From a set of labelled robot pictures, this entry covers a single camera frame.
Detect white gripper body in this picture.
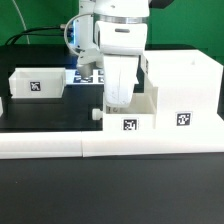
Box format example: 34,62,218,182
103,55,139,108

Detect white front drawer tray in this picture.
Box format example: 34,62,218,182
92,93,156,132

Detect white drawer tray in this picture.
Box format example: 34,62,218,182
9,68,66,98
92,93,156,132

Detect white drawer cabinet box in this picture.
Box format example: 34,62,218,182
141,50,224,130

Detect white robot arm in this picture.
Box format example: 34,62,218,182
64,0,174,108

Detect white rear drawer tray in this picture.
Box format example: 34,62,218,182
9,68,66,98

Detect white L-shaped fence right piece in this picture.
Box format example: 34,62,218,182
82,130,224,157

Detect white fiducial marker sheet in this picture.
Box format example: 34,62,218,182
66,69,104,85

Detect white front fence left piece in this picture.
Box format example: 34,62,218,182
0,132,83,159

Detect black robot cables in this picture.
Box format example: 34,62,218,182
4,23,75,47

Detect white thin cable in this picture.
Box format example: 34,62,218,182
12,0,31,45

